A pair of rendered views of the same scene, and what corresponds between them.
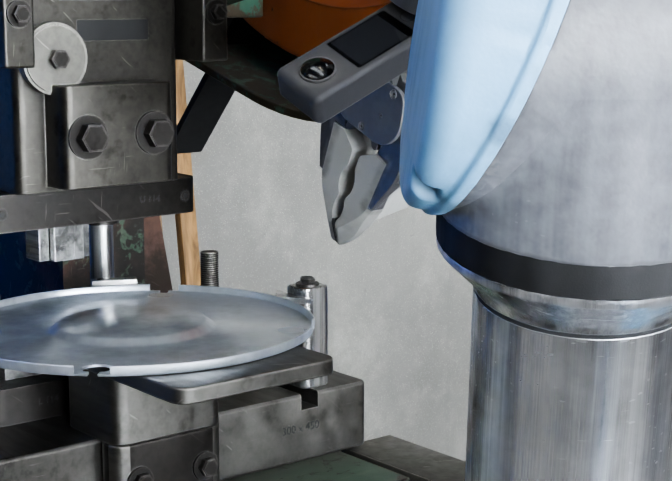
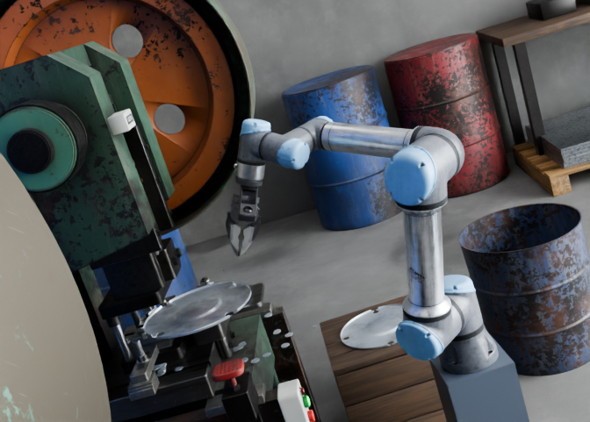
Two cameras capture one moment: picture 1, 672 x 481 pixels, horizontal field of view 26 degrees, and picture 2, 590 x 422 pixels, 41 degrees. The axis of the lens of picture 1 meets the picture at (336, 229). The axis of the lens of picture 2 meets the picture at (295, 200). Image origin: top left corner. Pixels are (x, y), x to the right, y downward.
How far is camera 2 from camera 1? 1.43 m
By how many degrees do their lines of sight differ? 45
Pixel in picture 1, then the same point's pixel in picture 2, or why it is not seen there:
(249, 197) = not seen: outside the picture
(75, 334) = (198, 315)
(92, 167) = (175, 269)
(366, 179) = (248, 233)
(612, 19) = (438, 163)
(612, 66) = (441, 170)
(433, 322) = not seen: hidden behind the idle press
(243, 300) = (194, 293)
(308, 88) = (251, 214)
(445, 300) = not seen: hidden behind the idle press
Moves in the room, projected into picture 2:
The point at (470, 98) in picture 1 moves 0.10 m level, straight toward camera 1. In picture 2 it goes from (431, 182) to (471, 181)
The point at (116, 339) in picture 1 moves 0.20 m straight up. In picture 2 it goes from (212, 310) to (185, 238)
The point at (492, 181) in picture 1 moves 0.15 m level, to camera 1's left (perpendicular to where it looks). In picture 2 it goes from (429, 194) to (393, 222)
